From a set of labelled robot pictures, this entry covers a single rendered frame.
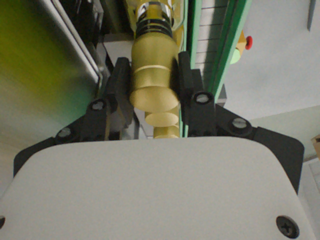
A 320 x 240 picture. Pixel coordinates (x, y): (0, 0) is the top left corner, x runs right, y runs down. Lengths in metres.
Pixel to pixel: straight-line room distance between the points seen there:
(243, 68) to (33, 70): 0.71
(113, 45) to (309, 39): 0.62
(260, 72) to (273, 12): 0.26
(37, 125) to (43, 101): 0.03
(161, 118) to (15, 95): 0.13
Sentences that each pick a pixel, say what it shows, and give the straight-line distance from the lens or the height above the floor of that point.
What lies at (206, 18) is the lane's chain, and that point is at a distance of 0.45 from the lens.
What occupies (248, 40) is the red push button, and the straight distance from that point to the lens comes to 0.64.
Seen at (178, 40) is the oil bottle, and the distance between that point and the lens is 0.21.
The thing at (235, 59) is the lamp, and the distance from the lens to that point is 0.59.
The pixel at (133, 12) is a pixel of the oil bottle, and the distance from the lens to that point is 0.18.
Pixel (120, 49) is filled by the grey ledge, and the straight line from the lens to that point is 0.50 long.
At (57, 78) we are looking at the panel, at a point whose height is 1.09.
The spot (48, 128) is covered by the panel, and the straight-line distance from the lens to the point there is 0.24.
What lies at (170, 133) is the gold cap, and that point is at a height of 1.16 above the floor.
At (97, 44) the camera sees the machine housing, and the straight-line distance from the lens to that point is 0.46.
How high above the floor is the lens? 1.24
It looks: 26 degrees down
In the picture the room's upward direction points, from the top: 180 degrees clockwise
